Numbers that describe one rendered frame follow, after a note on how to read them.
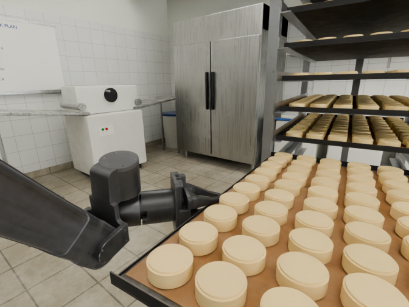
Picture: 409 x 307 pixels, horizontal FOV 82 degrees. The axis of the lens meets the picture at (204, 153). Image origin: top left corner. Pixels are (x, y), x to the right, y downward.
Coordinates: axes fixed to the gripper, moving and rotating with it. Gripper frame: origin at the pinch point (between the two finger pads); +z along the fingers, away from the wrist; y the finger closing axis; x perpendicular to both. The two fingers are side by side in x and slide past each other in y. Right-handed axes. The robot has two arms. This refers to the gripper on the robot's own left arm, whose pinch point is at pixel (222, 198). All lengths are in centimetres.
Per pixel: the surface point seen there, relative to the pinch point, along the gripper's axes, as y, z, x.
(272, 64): -26.3, 24.0, -28.4
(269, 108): -13.5, 24.4, -28.4
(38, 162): 84, -157, -317
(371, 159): 55, 219, -150
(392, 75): -23, 46, -10
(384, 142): -6.1, 48.4, -9.5
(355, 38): -32, 40, -16
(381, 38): -32, 44, -12
